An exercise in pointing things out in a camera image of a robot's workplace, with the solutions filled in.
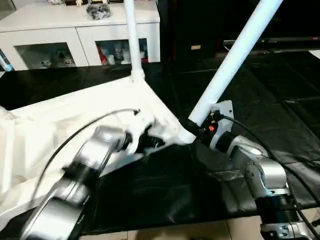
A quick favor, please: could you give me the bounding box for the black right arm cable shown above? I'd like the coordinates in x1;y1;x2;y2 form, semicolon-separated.
214;114;320;236

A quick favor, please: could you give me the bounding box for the teal plastic object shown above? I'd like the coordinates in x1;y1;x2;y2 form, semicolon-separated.
0;47;15;72

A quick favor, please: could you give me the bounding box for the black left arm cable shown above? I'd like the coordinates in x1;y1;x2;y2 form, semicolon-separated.
32;108;141;202

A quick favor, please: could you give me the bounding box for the white glass-door cabinet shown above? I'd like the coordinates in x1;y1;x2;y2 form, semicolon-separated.
0;0;162;71

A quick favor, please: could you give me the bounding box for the dark bundle on cabinet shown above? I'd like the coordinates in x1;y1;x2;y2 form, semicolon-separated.
86;4;112;21

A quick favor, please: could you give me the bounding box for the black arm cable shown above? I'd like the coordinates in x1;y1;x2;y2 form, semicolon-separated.
32;108;141;202
214;114;320;236

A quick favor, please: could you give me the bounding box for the dark metal rail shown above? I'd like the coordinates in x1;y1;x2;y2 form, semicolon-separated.
223;36;320;49

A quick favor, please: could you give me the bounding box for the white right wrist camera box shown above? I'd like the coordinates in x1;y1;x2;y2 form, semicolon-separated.
209;100;235;132

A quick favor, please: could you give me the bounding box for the black work mat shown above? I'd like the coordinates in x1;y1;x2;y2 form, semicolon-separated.
0;50;320;236

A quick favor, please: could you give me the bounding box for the red bottle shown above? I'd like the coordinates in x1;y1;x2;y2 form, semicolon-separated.
100;47;109;66

